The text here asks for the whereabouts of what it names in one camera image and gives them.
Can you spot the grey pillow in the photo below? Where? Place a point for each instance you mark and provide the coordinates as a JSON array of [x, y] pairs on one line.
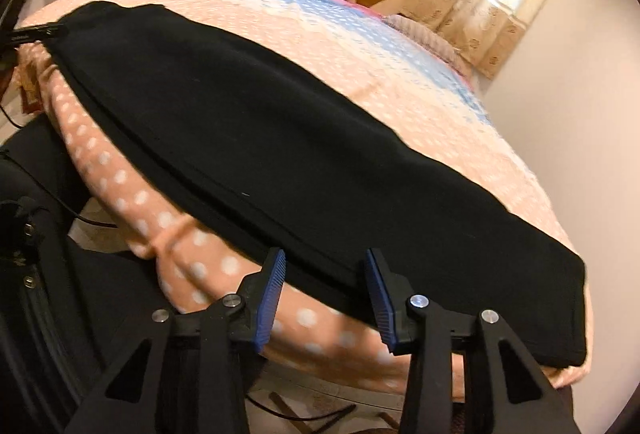
[[425, 37]]

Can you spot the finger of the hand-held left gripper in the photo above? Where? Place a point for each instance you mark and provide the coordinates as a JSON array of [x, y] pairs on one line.
[[35, 34]]

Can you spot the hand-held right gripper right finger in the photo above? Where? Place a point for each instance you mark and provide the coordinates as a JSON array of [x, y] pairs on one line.
[[380, 299]]

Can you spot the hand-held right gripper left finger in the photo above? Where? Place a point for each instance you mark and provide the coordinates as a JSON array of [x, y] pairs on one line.
[[270, 299]]

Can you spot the peach and blue dotted blanket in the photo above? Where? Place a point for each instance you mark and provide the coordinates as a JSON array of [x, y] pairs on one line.
[[375, 79]]

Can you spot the black pants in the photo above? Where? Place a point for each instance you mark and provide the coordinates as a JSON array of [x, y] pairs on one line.
[[250, 139]]

